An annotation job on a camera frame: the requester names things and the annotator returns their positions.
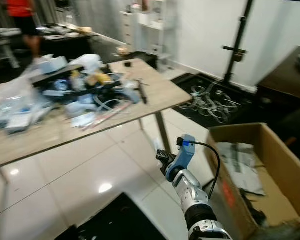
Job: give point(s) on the white paper scrap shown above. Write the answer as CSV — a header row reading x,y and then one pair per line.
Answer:
x,y
156,145

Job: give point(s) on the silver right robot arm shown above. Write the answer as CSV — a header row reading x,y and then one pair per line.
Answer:
x,y
195,200

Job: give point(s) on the black hand tool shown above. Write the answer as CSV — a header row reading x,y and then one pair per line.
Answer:
x,y
142,92

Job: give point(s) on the light wooden table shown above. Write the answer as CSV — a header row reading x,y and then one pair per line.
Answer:
x,y
160,87

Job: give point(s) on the crumpled grey plastic wrapper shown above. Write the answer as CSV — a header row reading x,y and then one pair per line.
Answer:
x,y
240,165

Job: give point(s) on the plain black floor mat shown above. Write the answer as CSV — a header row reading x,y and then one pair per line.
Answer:
x,y
115,220

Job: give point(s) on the small black block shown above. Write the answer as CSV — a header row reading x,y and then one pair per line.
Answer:
x,y
127,63

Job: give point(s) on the brown cardboard box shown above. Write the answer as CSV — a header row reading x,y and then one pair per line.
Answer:
x,y
280,155

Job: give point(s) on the black tray of clutter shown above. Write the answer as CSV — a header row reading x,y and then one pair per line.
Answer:
x,y
70,82

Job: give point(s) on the white crumpled plastic bag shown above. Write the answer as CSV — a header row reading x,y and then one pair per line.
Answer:
x,y
89,62

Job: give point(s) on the white shelf unit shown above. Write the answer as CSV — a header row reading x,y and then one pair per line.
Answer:
x,y
150,27

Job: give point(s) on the black pole stand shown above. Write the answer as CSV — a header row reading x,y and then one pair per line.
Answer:
x,y
239,47

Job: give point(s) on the dark brown cabinet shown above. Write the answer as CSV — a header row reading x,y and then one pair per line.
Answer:
x,y
282,77

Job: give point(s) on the low black table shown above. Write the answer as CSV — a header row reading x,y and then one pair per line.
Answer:
x,y
70,42

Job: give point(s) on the clear plastic bag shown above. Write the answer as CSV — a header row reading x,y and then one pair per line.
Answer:
x,y
12,100

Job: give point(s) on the person in red shirt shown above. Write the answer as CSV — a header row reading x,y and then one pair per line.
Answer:
x,y
25,20

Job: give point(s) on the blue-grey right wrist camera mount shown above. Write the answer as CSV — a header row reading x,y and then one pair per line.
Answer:
x,y
185,152

